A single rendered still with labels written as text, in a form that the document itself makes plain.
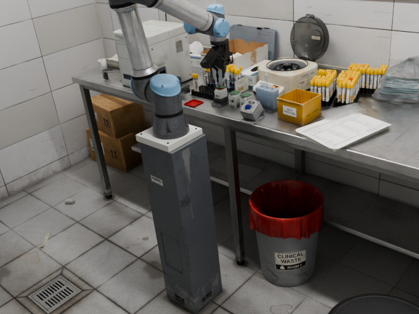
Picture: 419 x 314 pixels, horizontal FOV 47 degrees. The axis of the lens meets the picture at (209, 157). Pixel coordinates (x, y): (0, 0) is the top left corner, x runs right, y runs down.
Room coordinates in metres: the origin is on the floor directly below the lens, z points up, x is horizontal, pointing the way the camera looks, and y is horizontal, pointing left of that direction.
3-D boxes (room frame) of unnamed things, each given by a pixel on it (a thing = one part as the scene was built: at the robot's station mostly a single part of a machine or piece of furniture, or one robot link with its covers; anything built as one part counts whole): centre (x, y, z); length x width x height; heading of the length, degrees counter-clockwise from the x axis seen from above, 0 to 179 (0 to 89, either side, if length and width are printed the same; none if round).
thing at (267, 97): (2.02, -0.28, 0.92); 0.10 x 0.07 x 0.10; 40
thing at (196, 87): (2.27, -0.03, 0.93); 0.17 x 0.09 x 0.11; 46
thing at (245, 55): (2.54, -0.19, 0.95); 0.29 x 0.25 x 0.15; 135
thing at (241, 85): (2.32, -0.12, 0.91); 0.20 x 0.10 x 0.07; 45
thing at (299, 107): (1.88, -0.40, 0.93); 0.13 x 0.13 x 0.10; 41
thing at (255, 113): (1.94, -0.21, 0.92); 0.13 x 0.07 x 0.08; 135
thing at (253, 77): (2.39, -0.31, 0.92); 0.24 x 0.12 x 0.10; 135
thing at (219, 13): (2.14, -0.09, 1.27); 0.09 x 0.08 x 0.11; 124
